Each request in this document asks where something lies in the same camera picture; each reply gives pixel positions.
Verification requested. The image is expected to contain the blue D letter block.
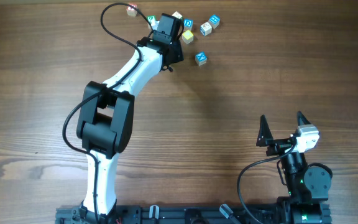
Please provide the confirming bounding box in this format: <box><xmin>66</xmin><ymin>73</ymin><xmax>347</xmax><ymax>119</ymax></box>
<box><xmin>183</xmin><ymin>19</ymin><xmax>193</xmax><ymax>31</ymax></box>

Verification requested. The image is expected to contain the green Z letter block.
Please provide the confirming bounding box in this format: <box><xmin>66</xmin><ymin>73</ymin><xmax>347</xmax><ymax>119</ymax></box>
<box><xmin>147</xmin><ymin>15</ymin><xmax>156</xmax><ymax>29</ymax></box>

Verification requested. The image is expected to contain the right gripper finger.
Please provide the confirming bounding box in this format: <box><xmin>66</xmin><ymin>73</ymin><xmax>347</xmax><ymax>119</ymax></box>
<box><xmin>256</xmin><ymin>114</ymin><xmax>273</xmax><ymax>147</ymax></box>
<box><xmin>296</xmin><ymin>111</ymin><xmax>311</xmax><ymax>126</ymax></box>

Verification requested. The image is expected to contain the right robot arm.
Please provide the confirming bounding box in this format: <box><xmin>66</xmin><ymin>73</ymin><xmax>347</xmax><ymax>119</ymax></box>
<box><xmin>256</xmin><ymin>111</ymin><xmax>333</xmax><ymax>223</ymax></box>

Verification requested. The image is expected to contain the blue X letter block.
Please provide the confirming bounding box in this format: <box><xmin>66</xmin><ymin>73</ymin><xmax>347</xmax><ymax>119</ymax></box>
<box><xmin>195</xmin><ymin>52</ymin><xmax>208</xmax><ymax>66</ymax></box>

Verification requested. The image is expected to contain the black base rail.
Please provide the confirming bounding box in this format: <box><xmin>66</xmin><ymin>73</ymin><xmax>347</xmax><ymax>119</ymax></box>
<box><xmin>55</xmin><ymin>202</ymin><xmax>333</xmax><ymax>224</ymax></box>

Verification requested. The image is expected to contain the red Y letter block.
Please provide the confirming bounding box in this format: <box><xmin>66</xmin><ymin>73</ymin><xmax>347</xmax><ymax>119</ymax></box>
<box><xmin>126</xmin><ymin>4</ymin><xmax>137</xmax><ymax>17</ymax></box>

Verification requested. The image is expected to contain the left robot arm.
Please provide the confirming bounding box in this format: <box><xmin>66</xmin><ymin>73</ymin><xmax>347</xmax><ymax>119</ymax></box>
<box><xmin>76</xmin><ymin>14</ymin><xmax>183</xmax><ymax>223</ymax></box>

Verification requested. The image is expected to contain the yellow block upper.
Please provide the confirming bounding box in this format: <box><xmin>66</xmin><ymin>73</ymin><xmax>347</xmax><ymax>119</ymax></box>
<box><xmin>181</xmin><ymin>30</ymin><xmax>194</xmax><ymax>44</ymax></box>

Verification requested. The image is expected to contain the white green picture block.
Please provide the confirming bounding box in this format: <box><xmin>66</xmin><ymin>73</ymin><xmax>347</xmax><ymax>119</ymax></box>
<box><xmin>172</xmin><ymin>11</ymin><xmax>183</xmax><ymax>19</ymax></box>

